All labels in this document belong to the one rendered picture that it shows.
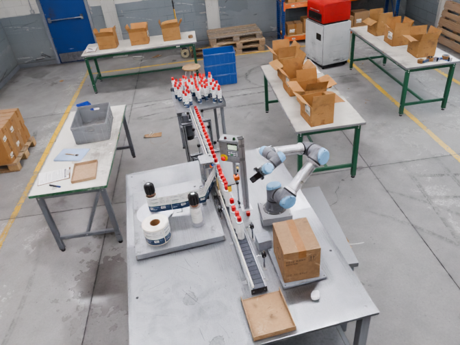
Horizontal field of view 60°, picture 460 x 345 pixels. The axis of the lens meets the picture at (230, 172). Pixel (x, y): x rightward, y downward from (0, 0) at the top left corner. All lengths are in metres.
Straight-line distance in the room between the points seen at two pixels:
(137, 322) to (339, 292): 1.29
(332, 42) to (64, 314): 6.55
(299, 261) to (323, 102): 2.29
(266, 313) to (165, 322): 0.63
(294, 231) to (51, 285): 2.64
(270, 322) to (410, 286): 1.75
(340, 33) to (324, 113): 3.95
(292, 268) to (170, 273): 0.87
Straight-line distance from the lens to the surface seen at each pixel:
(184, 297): 2.77
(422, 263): 4.21
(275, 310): 2.63
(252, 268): 2.79
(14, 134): 6.65
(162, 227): 2.99
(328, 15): 8.13
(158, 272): 2.96
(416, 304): 3.88
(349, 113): 4.88
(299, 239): 2.63
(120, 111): 5.47
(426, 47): 6.69
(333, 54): 8.39
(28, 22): 10.98
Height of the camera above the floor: 2.96
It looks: 34 degrees down
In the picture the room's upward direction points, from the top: 6 degrees counter-clockwise
